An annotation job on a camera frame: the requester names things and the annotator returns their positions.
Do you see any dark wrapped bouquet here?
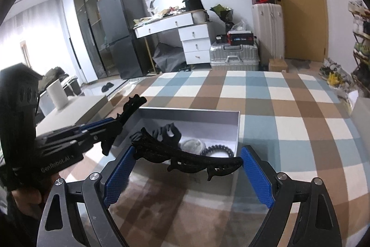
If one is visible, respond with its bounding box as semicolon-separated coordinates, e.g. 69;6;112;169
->
210;4;234;30

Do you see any grey cardboard box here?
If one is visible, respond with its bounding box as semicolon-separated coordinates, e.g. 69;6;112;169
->
111;107;241;197

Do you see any glass door cabinet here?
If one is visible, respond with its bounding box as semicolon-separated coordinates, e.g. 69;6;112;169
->
72;0;122;78

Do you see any olive clothes pile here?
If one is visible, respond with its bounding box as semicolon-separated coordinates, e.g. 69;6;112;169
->
40;68;67;85

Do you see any small cardboard box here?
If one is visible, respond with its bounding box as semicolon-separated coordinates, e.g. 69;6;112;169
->
269;58;289;72

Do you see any shoe rack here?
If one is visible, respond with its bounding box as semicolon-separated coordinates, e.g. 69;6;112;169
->
348;0;370;97

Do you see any wooden door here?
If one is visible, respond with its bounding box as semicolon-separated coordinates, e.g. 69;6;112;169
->
259;0;330;62

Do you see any person's left hand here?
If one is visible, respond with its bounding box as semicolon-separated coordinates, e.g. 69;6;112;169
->
12;186;49;221

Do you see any white vanity desk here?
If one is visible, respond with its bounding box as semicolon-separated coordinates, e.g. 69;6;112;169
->
133;14;213;74

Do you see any pile of shoes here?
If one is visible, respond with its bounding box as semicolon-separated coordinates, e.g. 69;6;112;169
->
319;58;355;91

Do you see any black hair claw clip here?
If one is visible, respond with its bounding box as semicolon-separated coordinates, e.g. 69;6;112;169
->
152;123;182;147

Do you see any plaid blanket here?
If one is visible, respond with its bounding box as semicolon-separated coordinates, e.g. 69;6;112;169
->
37;70;370;247

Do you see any silver suitcase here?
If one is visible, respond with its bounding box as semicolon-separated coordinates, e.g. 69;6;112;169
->
210;43;259;72

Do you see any small black hair clip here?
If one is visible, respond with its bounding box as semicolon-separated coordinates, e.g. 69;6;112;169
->
101;94;148;156

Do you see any white suitcase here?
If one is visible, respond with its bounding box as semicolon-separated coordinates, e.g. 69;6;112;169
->
251;3;285;62

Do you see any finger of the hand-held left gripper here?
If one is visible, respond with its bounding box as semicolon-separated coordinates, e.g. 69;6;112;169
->
40;128;117;154
37;117;125;145

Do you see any grey low table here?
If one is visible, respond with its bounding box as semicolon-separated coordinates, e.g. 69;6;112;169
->
36;95;109;134

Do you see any black spiral hair tie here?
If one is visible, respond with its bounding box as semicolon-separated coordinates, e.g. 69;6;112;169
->
201;144;235;158

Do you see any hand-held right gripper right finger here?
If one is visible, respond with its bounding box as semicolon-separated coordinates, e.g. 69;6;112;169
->
240;145;343;247

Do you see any white paper roll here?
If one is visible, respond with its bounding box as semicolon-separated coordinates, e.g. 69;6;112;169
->
46;79;69;110

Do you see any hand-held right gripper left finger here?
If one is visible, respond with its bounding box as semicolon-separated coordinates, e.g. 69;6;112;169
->
36;145;138;247

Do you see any round white pin badge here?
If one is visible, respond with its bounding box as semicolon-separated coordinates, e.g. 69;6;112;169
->
179;138;207;155

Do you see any grey cloth bag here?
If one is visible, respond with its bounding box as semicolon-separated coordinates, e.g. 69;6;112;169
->
153;42;185;71

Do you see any long black hair clip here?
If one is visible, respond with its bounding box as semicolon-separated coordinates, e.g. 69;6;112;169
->
131;127;243;181

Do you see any dark grey refrigerator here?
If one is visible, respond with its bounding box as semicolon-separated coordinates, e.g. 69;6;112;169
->
97;0;145;80

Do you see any desk clutter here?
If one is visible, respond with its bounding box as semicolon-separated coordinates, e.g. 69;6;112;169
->
133;5;188;26

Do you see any white round appliance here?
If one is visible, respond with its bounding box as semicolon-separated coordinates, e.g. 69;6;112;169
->
192;10;209;24

